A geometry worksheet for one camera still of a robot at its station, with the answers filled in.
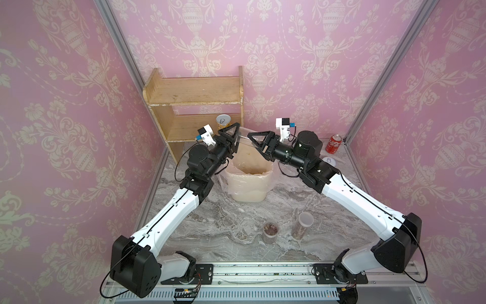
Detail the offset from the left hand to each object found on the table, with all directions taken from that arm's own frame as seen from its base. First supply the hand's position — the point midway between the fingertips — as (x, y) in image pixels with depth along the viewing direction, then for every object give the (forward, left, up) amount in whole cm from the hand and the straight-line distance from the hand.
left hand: (243, 129), depth 64 cm
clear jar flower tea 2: (-20, -24, -27) cm, 41 cm away
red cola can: (+27, -51, -34) cm, 67 cm away
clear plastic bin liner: (-4, +9, -28) cm, 29 cm away
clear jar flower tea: (-22, -12, -36) cm, 43 cm away
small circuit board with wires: (-42, +21, -47) cm, 67 cm away
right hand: (-4, -3, -1) cm, 5 cm away
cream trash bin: (-7, -3, -17) cm, 19 cm away
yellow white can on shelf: (+24, +11, -16) cm, 31 cm away
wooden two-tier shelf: (+41, +36, -19) cm, 58 cm away
